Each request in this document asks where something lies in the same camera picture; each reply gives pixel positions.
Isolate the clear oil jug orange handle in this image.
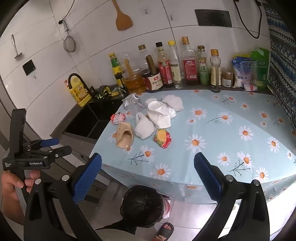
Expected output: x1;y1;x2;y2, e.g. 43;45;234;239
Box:
122;55;147;94

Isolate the yellow detergent bottle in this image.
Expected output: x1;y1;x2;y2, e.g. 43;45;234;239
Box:
68;73;92;107

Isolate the dark sauce jug red label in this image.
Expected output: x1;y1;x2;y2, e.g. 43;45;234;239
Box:
141;55;164;93

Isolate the clear bottle yellow cap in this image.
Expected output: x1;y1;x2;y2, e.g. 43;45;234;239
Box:
168;41;185;89

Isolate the thick black cable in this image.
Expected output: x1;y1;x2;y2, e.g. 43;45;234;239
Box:
233;0;263;39

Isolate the blue patterned curtain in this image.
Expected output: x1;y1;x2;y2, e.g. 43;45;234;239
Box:
264;0;296;131

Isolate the clear plastic cup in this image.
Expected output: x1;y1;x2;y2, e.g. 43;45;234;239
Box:
127;94;145;116

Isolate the wooden spatula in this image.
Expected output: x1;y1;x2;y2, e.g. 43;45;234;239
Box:
112;0;133;31

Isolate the small black wall plate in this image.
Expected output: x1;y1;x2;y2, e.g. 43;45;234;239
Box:
22;60;36;76

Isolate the white paper cup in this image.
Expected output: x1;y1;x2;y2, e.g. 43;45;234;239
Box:
147;101;173;129

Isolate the metal mesh strainer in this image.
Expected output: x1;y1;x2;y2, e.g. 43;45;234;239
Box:
63;20;77;53

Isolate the person's left forearm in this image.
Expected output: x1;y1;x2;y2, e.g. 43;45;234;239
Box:
0;196;26;226

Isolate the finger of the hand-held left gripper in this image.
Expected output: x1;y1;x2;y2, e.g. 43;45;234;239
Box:
23;146;73;164
24;138;60;150

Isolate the colourful snack wrapper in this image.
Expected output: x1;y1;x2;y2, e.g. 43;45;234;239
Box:
153;128;173;149

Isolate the metal ladle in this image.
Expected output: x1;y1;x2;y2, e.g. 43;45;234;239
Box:
11;34;23;59

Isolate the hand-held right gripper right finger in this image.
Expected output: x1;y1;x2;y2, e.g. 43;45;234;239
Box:
194;152;271;241

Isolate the brown paper bag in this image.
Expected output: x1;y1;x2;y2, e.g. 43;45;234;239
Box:
116;122;135;149

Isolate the black slipper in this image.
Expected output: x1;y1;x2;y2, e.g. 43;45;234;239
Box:
154;222;175;241

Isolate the bin with black liner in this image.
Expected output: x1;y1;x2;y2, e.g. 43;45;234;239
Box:
120;185;172;229

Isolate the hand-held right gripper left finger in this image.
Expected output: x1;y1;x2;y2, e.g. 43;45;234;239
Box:
23;153;109;241

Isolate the black kitchen sink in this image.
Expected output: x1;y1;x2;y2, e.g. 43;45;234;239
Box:
63;100;125;140

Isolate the white blue food bag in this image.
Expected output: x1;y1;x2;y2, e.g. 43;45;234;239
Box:
232;55;258;92

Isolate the red silver candy wrapper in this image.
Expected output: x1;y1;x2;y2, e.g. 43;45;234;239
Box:
110;112;126;126

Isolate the slim bottle pale label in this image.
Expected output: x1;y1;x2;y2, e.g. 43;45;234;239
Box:
210;49;222;93

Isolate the dark bottle green yellow label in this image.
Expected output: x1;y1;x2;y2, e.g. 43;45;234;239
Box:
109;53;127;90

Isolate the green bottle gold cap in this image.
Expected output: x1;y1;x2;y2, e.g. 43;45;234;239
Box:
197;46;210;86

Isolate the tall bottle red label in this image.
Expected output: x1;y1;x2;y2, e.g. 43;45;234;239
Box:
180;37;200;86

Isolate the light blue daisy tablecloth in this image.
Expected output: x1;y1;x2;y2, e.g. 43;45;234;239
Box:
90;89;296;205

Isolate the small glass jar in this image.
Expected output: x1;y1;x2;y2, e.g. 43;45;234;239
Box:
221;68;233;88

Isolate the white tissue wad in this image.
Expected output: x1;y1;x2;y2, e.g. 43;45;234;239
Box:
135;112;155;139
162;95;184;112

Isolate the person's left hand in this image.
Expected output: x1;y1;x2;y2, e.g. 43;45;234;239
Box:
1;170;41;202

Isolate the thin black cable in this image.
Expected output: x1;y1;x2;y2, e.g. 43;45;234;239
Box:
58;0;75;25

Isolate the clear bottle gold cap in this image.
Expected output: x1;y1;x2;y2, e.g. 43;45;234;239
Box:
138;44;151;70

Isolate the green food bag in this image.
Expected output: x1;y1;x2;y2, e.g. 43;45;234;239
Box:
251;47;270;90

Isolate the black yellow dish sponge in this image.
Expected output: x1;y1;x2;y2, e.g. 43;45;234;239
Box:
92;85;118;101

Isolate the soy sauce bottle black cap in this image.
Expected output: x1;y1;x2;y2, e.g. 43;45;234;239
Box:
155;42;174;88

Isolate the black wall outlet panel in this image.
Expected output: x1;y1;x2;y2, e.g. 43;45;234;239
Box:
195;9;232;28

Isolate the crumpled aluminium foil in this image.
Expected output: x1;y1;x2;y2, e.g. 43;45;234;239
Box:
122;93;142;109

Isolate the person's beige shirt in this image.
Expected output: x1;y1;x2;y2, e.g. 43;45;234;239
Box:
95;228;130;241

